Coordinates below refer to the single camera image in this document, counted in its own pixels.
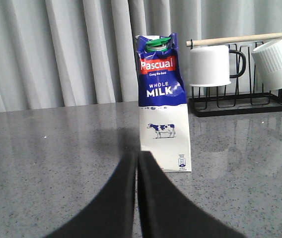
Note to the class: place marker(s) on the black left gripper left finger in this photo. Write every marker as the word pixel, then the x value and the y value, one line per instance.
pixel 111 212

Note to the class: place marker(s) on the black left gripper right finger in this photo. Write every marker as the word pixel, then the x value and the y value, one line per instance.
pixel 166 213

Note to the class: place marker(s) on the Pascual whole milk carton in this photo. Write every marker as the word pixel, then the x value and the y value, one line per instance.
pixel 163 109

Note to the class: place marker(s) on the grey curtain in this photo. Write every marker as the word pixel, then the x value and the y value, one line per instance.
pixel 56 53

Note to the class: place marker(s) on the white ribbed mug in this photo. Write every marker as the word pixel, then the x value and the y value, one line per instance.
pixel 268 61

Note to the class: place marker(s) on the black wire mug rack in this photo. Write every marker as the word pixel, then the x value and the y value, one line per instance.
pixel 245 94

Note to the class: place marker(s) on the white mug black handle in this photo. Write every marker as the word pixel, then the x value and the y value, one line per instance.
pixel 210 66

